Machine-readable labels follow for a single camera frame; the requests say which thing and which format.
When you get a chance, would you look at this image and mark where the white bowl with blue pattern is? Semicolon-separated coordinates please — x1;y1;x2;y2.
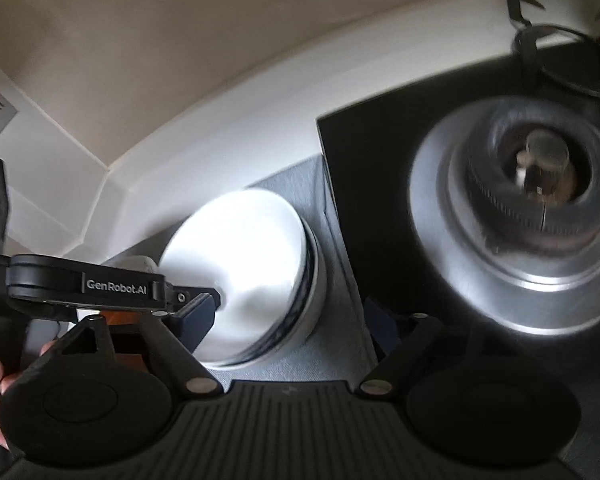
157;189;313;367

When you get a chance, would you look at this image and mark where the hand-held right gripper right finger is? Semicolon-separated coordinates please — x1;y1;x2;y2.
359;302;546;397

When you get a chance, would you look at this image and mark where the black gas stove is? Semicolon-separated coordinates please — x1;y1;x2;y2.
316;40;600;411

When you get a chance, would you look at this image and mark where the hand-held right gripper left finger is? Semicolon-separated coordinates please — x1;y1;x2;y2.
42;294;223;396

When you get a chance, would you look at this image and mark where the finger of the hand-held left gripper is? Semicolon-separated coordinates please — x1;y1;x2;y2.
164;282;224;313

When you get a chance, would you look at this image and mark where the black pot support ring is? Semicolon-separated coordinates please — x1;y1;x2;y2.
504;0;600;99

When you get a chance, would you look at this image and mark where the silver stove burner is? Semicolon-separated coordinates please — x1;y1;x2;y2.
407;94;600;337

